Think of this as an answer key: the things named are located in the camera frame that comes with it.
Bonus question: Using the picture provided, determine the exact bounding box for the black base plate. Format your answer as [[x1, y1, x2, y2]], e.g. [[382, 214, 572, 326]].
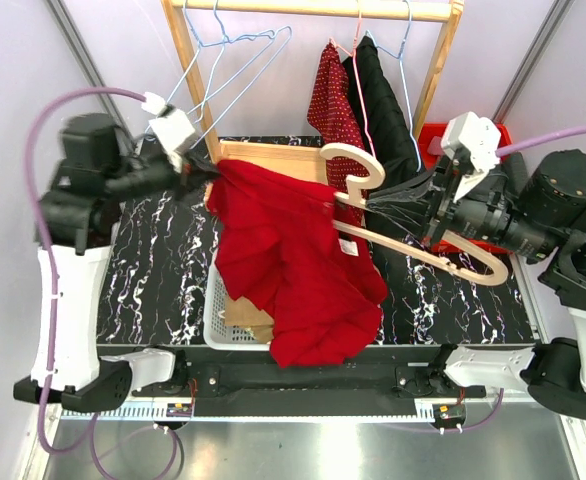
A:
[[135, 345, 486, 420]]

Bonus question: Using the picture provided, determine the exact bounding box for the red polka dot skirt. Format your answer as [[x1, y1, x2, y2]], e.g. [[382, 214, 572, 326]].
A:
[[306, 42, 372, 226]]

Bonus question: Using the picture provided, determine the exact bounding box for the tan pleated skirt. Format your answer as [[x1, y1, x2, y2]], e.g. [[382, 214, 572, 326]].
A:
[[222, 296, 274, 344]]

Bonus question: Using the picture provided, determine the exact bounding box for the cream wooden hanger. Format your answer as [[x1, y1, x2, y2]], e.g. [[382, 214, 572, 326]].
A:
[[319, 143, 509, 286]]

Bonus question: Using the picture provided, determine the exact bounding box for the wooden clothes rack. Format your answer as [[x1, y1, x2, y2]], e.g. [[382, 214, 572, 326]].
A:
[[162, 1, 464, 183]]

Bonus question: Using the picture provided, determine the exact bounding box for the white plastic basket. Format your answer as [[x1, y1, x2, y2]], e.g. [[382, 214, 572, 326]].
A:
[[203, 263, 269, 351]]

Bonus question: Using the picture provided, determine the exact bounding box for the red pleated skirt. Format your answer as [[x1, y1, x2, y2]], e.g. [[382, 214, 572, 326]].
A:
[[207, 160, 388, 367]]

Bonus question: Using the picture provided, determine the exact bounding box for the black marble mat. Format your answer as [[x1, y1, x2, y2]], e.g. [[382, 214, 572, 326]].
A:
[[98, 189, 539, 345]]

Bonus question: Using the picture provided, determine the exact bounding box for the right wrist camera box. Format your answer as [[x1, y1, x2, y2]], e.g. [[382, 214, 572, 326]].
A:
[[440, 112, 501, 202]]

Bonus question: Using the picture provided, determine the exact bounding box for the red plastic bin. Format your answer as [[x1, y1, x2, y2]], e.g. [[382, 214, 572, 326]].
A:
[[418, 123, 509, 254]]

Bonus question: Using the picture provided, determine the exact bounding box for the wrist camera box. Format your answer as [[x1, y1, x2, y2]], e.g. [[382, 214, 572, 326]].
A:
[[440, 112, 501, 202], [142, 92, 199, 173]]

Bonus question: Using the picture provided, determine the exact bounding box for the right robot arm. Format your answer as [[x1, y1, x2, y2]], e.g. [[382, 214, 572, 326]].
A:
[[367, 149, 586, 421]]

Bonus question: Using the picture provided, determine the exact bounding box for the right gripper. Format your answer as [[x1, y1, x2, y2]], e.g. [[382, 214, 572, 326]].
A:
[[368, 152, 564, 261]]

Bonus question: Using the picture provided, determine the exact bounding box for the black skirt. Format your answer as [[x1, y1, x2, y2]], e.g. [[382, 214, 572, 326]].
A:
[[342, 36, 424, 190]]

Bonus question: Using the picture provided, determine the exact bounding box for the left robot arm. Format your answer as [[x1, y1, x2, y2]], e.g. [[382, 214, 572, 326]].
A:
[[13, 111, 215, 413]]

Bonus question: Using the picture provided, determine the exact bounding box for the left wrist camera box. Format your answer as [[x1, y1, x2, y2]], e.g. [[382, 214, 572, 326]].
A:
[[142, 92, 199, 173]]

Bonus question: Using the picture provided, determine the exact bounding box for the dark grey striped shirt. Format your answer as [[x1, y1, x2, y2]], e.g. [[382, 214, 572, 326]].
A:
[[503, 152, 529, 195]]

